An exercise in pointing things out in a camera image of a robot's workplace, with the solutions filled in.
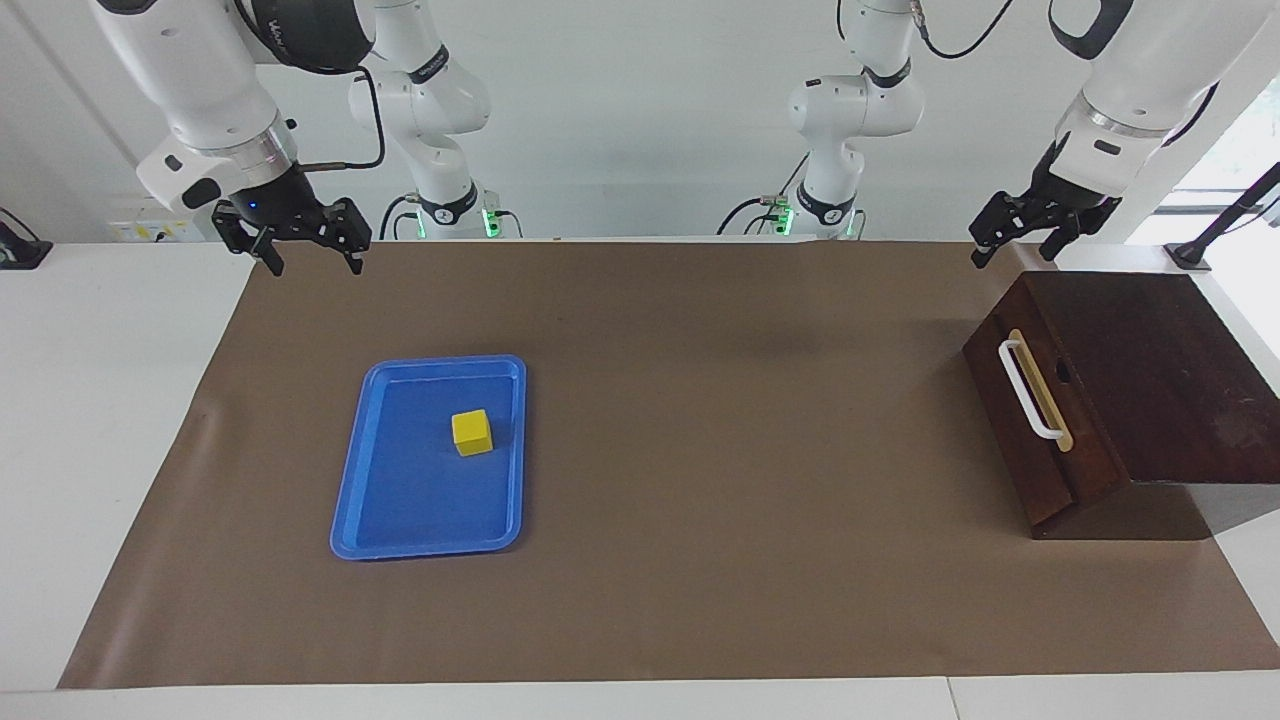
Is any brown paper table mat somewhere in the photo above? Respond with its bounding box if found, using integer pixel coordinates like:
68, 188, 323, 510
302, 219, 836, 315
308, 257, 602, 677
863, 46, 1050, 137
57, 238, 1280, 691

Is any white wall power outlet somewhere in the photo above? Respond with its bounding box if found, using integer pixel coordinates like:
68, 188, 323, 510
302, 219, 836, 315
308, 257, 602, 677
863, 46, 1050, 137
108, 200, 216, 244

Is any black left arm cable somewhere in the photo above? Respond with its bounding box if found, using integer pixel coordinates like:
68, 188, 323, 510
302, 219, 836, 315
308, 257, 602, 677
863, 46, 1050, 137
910, 0, 1017, 61

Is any blue plastic tray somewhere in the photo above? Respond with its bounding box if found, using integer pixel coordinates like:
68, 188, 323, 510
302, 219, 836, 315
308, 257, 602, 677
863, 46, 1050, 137
329, 354, 528, 561

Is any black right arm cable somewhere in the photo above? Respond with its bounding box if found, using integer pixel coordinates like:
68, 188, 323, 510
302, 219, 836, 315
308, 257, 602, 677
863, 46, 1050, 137
298, 60, 388, 173

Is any wooden drawer with white handle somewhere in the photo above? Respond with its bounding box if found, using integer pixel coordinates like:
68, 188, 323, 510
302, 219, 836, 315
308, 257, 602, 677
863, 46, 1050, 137
988, 297, 1131, 504

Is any small black stand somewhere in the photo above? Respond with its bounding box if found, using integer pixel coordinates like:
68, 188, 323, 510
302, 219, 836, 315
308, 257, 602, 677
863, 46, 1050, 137
0, 207, 53, 271

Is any yellow block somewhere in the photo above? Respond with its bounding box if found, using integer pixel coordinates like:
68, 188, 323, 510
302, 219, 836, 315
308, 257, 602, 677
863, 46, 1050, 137
451, 408, 495, 458

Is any dark wooden drawer cabinet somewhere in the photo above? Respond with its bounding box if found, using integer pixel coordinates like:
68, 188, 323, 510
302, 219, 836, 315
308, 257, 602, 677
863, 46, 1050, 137
962, 270, 1280, 542

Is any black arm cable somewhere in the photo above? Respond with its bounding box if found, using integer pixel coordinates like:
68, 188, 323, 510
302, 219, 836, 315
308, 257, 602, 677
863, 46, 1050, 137
910, 0, 1017, 61
298, 60, 388, 173

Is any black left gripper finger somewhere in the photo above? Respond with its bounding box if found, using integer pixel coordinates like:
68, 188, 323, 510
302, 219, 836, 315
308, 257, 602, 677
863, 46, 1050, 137
968, 190, 1037, 269
1040, 203, 1093, 263

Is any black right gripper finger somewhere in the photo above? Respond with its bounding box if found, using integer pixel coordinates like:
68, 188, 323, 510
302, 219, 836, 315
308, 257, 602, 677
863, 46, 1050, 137
212, 200, 286, 277
318, 198, 373, 276

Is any black camera stand pole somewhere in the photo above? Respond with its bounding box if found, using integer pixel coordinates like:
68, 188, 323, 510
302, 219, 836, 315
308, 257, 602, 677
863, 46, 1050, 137
1165, 163, 1280, 273

